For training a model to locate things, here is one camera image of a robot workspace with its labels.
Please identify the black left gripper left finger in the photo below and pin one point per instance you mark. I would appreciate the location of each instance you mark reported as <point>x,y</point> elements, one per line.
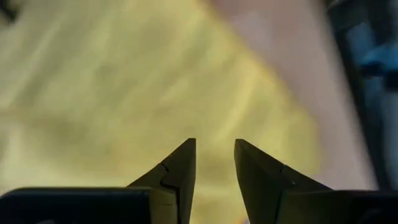
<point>177,186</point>

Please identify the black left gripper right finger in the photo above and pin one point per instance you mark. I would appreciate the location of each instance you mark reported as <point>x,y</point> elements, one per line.
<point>261,186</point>

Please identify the golden yellow microfiber towel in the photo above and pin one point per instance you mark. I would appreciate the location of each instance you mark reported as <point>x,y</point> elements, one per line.
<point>124,77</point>

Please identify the black aluminium table frame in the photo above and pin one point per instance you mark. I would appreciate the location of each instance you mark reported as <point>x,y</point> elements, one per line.
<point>371,140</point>

